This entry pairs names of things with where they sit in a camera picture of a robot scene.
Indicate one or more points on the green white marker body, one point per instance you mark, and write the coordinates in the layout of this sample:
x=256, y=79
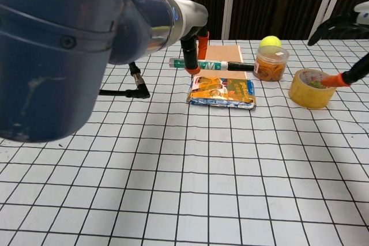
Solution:
x=212, y=65

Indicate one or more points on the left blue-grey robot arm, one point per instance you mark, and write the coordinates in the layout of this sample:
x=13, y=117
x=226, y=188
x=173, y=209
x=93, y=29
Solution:
x=57, y=41

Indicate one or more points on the brown spiral notebook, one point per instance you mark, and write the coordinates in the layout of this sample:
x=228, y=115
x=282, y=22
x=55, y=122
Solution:
x=227, y=54

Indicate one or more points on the clear jar of rubber bands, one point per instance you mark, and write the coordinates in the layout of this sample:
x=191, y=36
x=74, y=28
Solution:
x=270, y=66

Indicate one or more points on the green lime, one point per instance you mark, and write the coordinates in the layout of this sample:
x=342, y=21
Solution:
x=317, y=84

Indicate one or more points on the white metal frame post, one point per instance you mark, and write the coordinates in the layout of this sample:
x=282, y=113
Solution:
x=229, y=4
x=325, y=4

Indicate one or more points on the black marker cap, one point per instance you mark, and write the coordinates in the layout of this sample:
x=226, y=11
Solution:
x=240, y=66

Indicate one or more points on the orange blue foil snack packet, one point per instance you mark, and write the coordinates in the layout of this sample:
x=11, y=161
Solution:
x=222, y=92

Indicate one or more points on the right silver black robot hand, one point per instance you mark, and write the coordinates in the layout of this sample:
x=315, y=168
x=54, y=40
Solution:
x=354, y=74

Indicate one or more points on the white black checkered tablecloth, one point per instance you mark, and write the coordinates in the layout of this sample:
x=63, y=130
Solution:
x=201, y=171

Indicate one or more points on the yellow packing tape roll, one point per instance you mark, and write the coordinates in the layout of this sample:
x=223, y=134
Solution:
x=305, y=96

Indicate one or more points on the yellow tennis ball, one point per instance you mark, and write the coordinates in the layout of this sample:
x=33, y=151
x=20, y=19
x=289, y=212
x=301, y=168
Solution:
x=270, y=41

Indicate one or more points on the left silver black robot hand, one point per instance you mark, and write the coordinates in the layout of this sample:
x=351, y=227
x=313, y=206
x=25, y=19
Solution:
x=190, y=53

